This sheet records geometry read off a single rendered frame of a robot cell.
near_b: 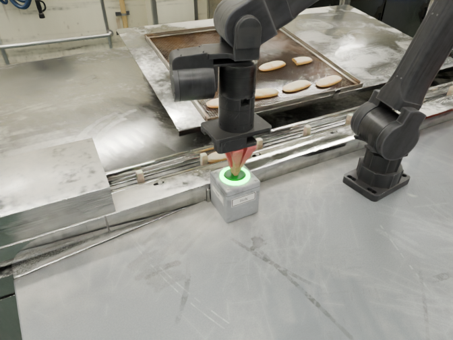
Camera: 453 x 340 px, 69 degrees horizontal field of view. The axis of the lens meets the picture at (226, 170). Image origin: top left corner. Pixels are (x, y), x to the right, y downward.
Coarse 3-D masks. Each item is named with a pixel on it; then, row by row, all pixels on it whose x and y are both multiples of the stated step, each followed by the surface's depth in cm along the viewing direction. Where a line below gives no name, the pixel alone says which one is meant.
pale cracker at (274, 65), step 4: (264, 64) 100; (268, 64) 100; (272, 64) 101; (276, 64) 101; (280, 64) 101; (284, 64) 102; (260, 68) 99; (264, 68) 99; (268, 68) 99; (272, 68) 100; (276, 68) 101
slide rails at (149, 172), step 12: (432, 96) 101; (444, 96) 101; (336, 120) 88; (288, 132) 83; (300, 132) 83; (276, 144) 78; (156, 168) 70; (168, 168) 70; (192, 168) 70; (108, 180) 67; (120, 180) 67; (132, 180) 67
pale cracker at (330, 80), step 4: (328, 76) 98; (332, 76) 98; (336, 76) 99; (320, 80) 96; (324, 80) 96; (328, 80) 96; (332, 80) 96; (336, 80) 97; (340, 80) 98; (316, 84) 95; (320, 84) 95; (324, 84) 95; (328, 84) 95; (332, 84) 96
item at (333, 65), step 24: (264, 48) 111; (288, 48) 112; (312, 48) 111; (264, 72) 99; (288, 72) 100; (312, 72) 101; (336, 72) 103; (216, 96) 87; (288, 96) 90; (312, 96) 90
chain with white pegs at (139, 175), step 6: (450, 90) 102; (348, 114) 87; (348, 120) 87; (306, 126) 81; (336, 126) 87; (306, 132) 82; (258, 138) 76; (294, 138) 82; (258, 144) 76; (204, 156) 71; (204, 162) 71; (138, 174) 65; (168, 174) 70; (138, 180) 66; (144, 180) 68
